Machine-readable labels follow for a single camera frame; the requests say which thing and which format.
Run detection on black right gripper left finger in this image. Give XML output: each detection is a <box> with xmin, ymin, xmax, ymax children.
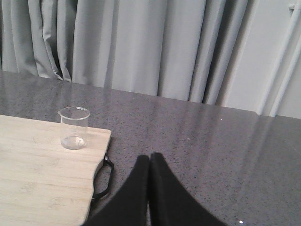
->
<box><xmin>83</xmin><ymin>155</ymin><xmax>150</xmax><ymax>226</ymax></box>

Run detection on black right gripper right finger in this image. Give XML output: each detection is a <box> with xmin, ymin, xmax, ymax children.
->
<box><xmin>149</xmin><ymin>153</ymin><xmax>225</xmax><ymax>226</ymax></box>

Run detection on clear glass measuring beaker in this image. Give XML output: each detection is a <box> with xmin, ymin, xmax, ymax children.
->
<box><xmin>58</xmin><ymin>106</ymin><xmax>90</xmax><ymax>150</ymax></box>

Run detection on wooden cutting board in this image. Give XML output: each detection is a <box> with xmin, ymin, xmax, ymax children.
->
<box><xmin>0</xmin><ymin>115</ymin><xmax>111</xmax><ymax>226</ymax></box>

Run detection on black cutting board handle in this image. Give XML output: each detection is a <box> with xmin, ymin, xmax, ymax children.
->
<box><xmin>91</xmin><ymin>153</ymin><xmax>115</xmax><ymax>203</ymax></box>

